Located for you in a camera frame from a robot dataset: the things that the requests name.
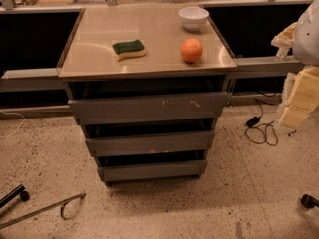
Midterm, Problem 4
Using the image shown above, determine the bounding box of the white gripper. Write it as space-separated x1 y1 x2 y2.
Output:
271 22 319 129

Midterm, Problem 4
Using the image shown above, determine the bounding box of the grey bottom drawer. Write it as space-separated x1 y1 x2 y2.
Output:
97 160 207 182

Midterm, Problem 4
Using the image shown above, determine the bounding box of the grey drawer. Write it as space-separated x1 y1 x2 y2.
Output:
97 160 207 182
69 92 227 125
86 131 214 157

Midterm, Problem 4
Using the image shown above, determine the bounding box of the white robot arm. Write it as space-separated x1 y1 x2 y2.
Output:
271 0 319 129

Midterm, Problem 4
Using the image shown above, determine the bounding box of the grey top drawer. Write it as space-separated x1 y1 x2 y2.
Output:
69 92 227 125

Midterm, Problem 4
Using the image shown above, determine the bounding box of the grey middle drawer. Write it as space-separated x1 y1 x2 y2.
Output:
86 131 214 157

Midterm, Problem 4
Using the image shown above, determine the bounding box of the grey drawer cabinet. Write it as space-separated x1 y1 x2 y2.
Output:
55 4 238 187

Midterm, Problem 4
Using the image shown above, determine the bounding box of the clear plastic water bottle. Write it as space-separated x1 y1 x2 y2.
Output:
275 47 290 61

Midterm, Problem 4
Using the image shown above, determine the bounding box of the orange fruit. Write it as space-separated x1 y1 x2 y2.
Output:
180 39 203 63

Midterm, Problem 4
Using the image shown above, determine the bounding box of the white bowl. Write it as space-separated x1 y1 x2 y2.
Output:
179 7 209 31

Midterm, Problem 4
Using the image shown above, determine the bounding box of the black chair caster right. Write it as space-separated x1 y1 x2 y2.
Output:
301 194 319 209

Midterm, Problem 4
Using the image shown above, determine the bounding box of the black chair caster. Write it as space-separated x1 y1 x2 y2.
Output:
301 194 319 209
0 184 29 208

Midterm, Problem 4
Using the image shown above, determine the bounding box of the green yellow sponge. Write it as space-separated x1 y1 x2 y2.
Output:
112 39 146 61

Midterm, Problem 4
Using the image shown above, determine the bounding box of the black chair caster left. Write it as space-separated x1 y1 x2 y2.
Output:
0 184 29 208

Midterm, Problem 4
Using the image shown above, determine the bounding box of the metal rod with hook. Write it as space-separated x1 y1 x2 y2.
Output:
0 192 86 230

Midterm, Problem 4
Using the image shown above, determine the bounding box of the grey rail shelf right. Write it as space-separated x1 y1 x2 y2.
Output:
233 56 304 79

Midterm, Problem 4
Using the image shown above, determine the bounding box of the grey rail shelf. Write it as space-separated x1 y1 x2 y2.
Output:
233 56 304 79
0 68 64 93

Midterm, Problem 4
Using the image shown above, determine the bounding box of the black power adapter with cable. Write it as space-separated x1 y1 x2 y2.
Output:
244 98 279 146

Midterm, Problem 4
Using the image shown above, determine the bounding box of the grey rail shelf left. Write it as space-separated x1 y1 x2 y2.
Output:
0 68 64 93

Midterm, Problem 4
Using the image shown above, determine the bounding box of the white cable on floor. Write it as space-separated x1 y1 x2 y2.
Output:
0 110 27 138

